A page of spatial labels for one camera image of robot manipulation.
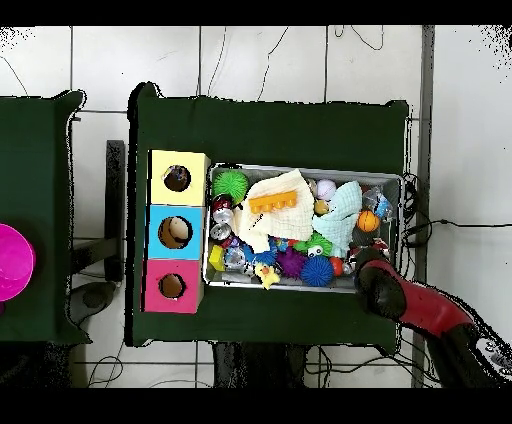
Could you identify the magenta round disc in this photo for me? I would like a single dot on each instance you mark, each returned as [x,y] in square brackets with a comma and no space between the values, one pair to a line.
[14,262]

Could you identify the cream waffle cloth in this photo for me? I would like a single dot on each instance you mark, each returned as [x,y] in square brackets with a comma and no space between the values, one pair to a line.
[288,224]

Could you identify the blue spiky ball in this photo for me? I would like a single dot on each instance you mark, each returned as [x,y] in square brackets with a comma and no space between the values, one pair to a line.
[317,271]

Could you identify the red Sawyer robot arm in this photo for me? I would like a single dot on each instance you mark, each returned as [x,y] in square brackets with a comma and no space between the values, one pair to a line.
[424,304]

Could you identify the white baseball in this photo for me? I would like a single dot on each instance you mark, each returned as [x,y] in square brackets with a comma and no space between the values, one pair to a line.
[326,189]

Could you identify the small orange basketball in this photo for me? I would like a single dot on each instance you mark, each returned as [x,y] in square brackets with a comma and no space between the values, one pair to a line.
[368,221]

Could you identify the mint green knitted cloth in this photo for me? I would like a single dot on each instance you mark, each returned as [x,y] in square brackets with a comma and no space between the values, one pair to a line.
[340,216]

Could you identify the colourful polka dot cloth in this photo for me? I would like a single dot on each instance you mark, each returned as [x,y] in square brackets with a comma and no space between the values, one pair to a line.
[176,174]

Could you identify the orange plastic compartment tray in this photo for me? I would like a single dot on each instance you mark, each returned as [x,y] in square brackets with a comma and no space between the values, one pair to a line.
[274,202]

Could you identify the purple spiky ball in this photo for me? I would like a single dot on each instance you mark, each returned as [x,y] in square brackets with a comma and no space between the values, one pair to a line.
[291,262]

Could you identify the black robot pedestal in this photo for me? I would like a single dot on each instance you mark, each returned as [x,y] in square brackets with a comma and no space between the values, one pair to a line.
[260,366]

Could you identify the yellow plush duck toy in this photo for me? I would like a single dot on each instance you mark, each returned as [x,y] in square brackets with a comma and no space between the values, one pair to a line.
[267,275]

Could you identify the black upright post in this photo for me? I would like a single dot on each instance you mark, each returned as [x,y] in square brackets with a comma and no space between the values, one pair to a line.
[115,200]

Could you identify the dark green table cloth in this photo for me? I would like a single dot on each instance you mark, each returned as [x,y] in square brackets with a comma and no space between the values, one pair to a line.
[272,132]

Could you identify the wooden box with three holes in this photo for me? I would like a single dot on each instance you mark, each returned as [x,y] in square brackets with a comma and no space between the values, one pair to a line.
[156,240]

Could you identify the large green spiky ball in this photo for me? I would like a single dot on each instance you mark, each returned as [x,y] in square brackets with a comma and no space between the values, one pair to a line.
[230,186]

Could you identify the small red ball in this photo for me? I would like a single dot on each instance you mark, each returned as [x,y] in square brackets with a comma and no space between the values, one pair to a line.
[336,266]

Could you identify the dark green side table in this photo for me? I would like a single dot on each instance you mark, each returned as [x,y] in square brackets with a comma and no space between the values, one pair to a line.
[32,180]

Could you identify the grey stand base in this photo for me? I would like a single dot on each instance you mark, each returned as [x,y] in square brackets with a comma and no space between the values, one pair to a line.
[92,298]

